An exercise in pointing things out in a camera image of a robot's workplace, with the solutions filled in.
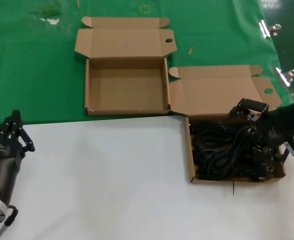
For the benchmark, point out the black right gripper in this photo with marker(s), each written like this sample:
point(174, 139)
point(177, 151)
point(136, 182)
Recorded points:
point(282, 120)

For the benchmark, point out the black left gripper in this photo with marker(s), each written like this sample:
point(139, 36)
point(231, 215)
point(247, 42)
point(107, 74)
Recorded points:
point(1, 165)

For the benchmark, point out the open-lid brown cardboard box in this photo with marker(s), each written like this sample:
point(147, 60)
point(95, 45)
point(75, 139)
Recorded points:
point(212, 92)
point(126, 85)

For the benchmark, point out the silver binder clip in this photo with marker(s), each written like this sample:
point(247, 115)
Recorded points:
point(268, 28)
point(284, 76)

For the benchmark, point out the green tablecloth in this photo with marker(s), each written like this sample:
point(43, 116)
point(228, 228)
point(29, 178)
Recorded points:
point(36, 75)

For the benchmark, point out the white table cover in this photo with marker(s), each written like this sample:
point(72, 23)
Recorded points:
point(111, 187)

